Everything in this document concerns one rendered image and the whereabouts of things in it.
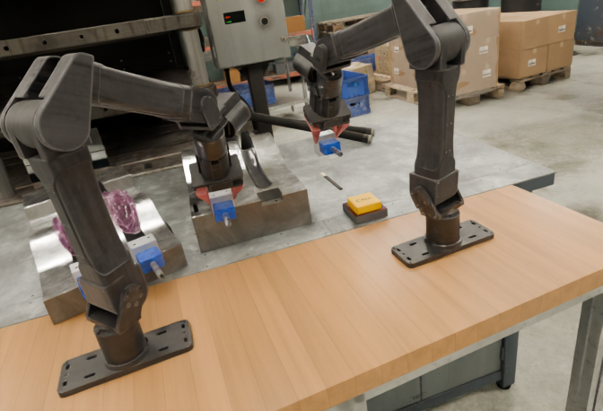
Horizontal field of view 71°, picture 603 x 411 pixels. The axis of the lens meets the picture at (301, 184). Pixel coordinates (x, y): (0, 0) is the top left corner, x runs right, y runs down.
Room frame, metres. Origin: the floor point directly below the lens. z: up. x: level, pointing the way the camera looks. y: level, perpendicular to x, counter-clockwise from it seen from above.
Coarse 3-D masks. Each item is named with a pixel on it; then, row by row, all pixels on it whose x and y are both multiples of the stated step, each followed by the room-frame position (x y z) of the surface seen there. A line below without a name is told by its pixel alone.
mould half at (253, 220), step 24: (264, 144) 1.14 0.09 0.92; (264, 168) 1.05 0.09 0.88; (192, 192) 0.96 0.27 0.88; (240, 192) 0.90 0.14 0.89; (288, 192) 0.86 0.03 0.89; (192, 216) 0.81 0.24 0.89; (240, 216) 0.83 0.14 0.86; (264, 216) 0.84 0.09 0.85; (288, 216) 0.86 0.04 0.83; (216, 240) 0.82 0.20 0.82; (240, 240) 0.83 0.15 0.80
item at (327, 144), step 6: (324, 132) 1.04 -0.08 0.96; (330, 132) 1.03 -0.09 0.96; (324, 138) 1.02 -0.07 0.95; (330, 138) 1.02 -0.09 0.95; (318, 144) 1.01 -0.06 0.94; (324, 144) 0.98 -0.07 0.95; (330, 144) 0.98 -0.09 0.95; (336, 144) 0.98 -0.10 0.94; (318, 150) 1.02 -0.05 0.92; (324, 150) 0.98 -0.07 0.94; (330, 150) 0.98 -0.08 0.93; (336, 150) 0.94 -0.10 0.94
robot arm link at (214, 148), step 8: (224, 120) 0.77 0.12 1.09; (216, 128) 0.75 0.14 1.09; (224, 128) 0.78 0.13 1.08; (200, 136) 0.74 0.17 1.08; (208, 136) 0.74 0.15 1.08; (216, 136) 0.74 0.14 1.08; (224, 136) 0.75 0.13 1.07; (200, 144) 0.73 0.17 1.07; (208, 144) 0.73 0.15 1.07; (216, 144) 0.74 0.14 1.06; (224, 144) 0.76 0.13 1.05; (200, 152) 0.75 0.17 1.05; (208, 152) 0.74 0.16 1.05; (216, 152) 0.74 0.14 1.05; (224, 152) 0.76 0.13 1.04; (208, 160) 0.75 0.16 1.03; (216, 160) 0.76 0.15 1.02
